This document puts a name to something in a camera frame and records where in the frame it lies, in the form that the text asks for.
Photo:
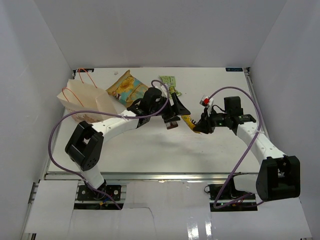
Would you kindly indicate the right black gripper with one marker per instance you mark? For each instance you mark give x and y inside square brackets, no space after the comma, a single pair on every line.
[205,125]

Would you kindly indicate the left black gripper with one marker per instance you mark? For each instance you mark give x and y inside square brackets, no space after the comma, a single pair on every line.
[177,109]

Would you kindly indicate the yellow m&m's packet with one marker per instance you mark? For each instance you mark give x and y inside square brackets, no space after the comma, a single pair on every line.
[190,122]

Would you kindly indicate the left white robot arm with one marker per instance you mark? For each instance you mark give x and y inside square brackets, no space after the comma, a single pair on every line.
[85,144]

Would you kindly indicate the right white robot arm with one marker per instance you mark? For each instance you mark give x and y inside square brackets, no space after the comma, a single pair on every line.
[279,174]

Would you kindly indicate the kettle chips bag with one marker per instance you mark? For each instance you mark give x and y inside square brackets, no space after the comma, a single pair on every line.
[127,89]

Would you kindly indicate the brown chocolate bar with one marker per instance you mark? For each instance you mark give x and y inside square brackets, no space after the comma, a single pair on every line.
[171,124]

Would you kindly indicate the green sour candy packet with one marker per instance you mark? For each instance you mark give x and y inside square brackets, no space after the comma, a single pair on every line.
[172,90]

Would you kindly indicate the light green snack packet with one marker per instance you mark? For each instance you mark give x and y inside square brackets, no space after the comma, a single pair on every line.
[169,80]

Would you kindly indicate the blue table corner label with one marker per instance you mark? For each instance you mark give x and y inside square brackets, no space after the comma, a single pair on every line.
[234,69]

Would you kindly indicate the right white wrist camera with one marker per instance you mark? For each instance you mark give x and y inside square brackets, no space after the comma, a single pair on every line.
[207,102]

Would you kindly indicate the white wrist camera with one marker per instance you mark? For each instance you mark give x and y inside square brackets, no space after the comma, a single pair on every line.
[162,89]
[207,102]

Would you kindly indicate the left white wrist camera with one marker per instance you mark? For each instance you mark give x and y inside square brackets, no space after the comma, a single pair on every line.
[162,89]

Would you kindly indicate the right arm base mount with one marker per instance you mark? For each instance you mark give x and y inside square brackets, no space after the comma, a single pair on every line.
[229,193]

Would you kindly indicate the beige paper bag orange handles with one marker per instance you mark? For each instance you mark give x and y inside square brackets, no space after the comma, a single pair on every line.
[88,91]

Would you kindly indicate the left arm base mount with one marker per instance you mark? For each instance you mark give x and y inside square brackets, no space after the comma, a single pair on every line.
[85,194]

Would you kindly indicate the aluminium table rail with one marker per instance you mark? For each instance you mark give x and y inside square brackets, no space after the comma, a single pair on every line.
[153,176]

